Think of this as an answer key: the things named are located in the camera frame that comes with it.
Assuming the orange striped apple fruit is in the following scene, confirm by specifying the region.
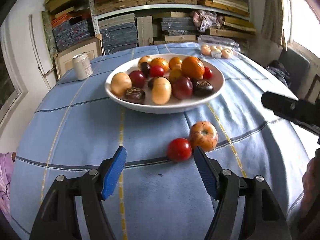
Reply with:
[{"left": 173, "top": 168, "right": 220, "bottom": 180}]
[{"left": 189, "top": 121, "right": 218, "bottom": 152}]

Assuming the large orange mandarin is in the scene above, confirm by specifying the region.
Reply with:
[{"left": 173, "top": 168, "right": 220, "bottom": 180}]
[{"left": 181, "top": 56, "right": 204, "bottom": 79}]

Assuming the dark red plum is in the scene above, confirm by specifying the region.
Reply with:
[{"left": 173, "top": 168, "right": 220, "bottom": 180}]
[{"left": 172, "top": 77, "right": 193, "bottom": 100}]

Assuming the yellow pepino fruit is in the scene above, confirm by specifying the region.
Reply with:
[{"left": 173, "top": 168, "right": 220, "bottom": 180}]
[{"left": 151, "top": 77, "right": 171, "bottom": 105}]

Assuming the dark patterned passion fruit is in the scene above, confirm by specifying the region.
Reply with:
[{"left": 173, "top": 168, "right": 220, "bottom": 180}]
[{"left": 123, "top": 87, "right": 145, "bottom": 104}]

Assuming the small red cherry tomato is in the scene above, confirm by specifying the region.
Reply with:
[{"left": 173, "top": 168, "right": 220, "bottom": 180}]
[{"left": 203, "top": 67, "right": 213, "bottom": 80}]

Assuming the pale striped fruit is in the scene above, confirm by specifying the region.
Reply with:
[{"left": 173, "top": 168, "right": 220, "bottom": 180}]
[{"left": 137, "top": 55, "right": 152, "bottom": 69}]

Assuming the striped yellow pepino melon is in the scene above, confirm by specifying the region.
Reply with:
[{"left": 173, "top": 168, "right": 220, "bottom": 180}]
[{"left": 110, "top": 72, "right": 132, "bottom": 97}]

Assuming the person right hand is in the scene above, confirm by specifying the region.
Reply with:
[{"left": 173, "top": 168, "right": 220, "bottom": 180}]
[{"left": 300, "top": 157, "right": 317, "bottom": 217}]

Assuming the dark clothes pile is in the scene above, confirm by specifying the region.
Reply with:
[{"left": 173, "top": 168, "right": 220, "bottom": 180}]
[{"left": 266, "top": 60, "right": 291, "bottom": 87}]

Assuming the pink cloth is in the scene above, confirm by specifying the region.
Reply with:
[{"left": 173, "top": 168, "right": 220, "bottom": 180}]
[{"left": 0, "top": 152, "right": 16, "bottom": 221}]

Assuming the clear plastic fruit punnet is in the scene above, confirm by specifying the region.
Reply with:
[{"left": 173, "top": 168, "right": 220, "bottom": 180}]
[{"left": 197, "top": 35, "right": 241, "bottom": 60}]

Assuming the blue checked tablecloth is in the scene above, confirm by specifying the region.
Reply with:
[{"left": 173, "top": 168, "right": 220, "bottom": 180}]
[{"left": 10, "top": 43, "right": 318, "bottom": 239}]

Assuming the pink plastic bag on shelf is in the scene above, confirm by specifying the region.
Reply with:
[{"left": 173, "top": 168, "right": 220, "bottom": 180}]
[{"left": 190, "top": 10, "right": 223, "bottom": 33}]

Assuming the white oval plate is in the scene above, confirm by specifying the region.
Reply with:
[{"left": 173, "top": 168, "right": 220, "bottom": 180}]
[{"left": 105, "top": 54, "right": 225, "bottom": 114}]

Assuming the framed picture leaning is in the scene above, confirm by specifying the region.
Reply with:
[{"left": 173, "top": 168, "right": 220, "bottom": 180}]
[{"left": 54, "top": 33, "right": 106, "bottom": 81}]

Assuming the metal storage shelf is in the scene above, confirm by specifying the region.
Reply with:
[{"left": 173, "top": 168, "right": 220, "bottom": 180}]
[{"left": 89, "top": 0, "right": 257, "bottom": 54}]

